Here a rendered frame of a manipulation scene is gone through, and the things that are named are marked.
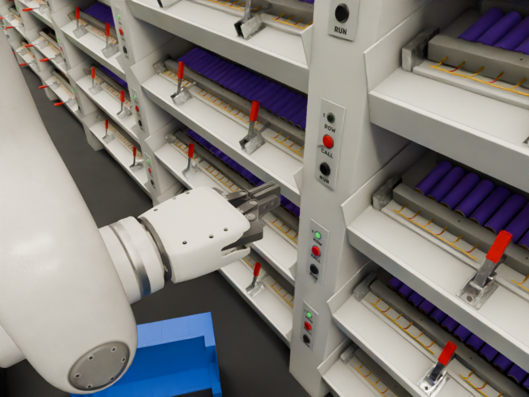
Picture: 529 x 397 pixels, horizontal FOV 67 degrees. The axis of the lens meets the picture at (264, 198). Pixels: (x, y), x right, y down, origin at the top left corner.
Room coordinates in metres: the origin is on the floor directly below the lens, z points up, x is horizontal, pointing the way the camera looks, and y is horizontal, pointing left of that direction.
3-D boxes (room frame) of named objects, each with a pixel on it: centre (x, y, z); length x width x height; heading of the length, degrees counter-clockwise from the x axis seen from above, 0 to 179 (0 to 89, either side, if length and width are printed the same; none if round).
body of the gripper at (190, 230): (0.34, 0.08, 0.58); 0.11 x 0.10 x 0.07; 128
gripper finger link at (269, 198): (0.38, 0.00, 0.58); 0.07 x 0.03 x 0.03; 128
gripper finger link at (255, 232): (0.34, 0.04, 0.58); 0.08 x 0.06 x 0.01; 86
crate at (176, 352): (0.45, 0.25, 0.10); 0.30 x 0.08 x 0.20; 103
